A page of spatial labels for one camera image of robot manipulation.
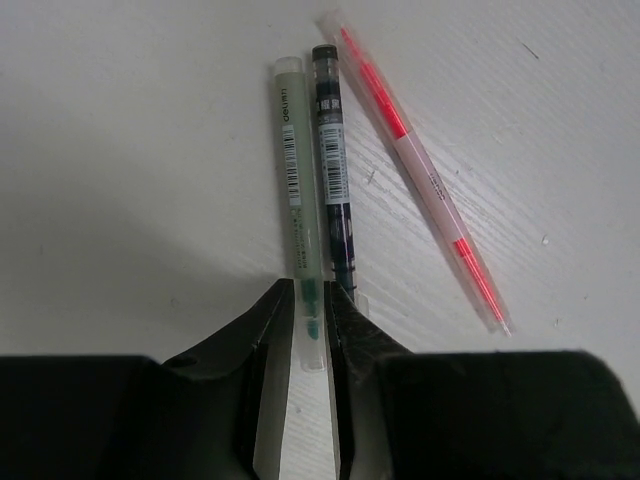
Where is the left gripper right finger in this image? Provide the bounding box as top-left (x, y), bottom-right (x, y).
top-left (324, 282), bottom-right (639, 479)

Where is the black pen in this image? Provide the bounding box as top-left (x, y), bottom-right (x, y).
top-left (312, 44), bottom-right (369, 314)

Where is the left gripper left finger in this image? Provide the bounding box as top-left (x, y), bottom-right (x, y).
top-left (1, 279), bottom-right (294, 479)

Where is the pink highlighter pen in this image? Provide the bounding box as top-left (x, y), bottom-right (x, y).
top-left (318, 9), bottom-right (514, 336)

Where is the green pen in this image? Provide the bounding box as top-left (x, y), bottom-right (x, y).
top-left (273, 56), bottom-right (326, 372)

